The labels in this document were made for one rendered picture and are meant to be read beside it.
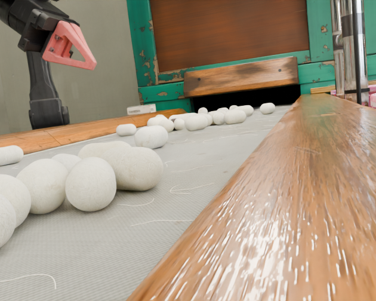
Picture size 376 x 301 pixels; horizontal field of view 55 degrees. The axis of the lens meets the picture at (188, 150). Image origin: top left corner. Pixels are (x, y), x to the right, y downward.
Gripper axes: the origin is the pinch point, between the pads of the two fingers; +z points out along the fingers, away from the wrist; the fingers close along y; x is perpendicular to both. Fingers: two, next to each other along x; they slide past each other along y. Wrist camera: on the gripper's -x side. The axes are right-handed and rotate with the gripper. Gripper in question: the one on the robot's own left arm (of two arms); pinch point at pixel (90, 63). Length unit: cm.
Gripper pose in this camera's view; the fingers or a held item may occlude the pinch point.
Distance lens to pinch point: 60.5
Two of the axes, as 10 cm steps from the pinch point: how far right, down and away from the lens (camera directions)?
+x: -5.2, 8.0, 3.1
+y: 3.1, -1.6, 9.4
